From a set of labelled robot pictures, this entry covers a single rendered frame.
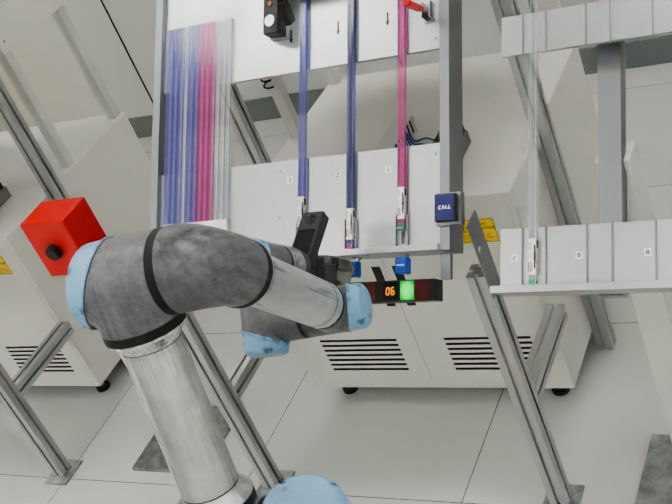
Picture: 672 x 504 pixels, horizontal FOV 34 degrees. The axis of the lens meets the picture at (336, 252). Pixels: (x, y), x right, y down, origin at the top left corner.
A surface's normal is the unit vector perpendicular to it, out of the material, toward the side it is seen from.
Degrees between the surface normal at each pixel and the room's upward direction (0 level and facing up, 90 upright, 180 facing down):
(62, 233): 90
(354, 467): 0
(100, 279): 52
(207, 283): 88
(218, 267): 73
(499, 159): 0
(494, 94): 0
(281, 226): 45
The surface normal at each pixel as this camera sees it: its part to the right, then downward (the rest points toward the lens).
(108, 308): -0.27, 0.41
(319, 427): -0.35, -0.79
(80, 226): 0.87, -0.06
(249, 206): -0.50, -0.11
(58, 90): -0.36, 0.61
